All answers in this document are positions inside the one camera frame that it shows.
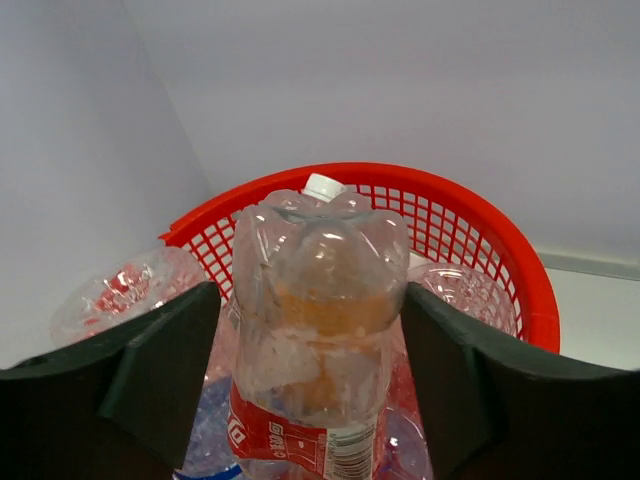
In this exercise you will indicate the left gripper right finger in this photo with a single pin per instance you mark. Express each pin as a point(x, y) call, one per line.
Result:
point(494, 407)

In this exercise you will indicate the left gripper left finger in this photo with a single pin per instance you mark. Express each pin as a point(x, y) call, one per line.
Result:
point(118, 405)

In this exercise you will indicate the clear unlabelled bottle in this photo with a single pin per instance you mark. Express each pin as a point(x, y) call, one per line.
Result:
point(142, 283)

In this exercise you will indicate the light blue label bottle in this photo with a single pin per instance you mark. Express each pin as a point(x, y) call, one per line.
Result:
point(470, 292)

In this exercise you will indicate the red label clear bottle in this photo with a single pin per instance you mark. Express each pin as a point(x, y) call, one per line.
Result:
point(318, 286)

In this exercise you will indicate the white orange label bottle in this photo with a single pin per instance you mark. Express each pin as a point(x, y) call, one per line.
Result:
point(322, 188)

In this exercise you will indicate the red plastic mesh bin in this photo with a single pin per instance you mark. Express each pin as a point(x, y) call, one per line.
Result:
point(446, 223)

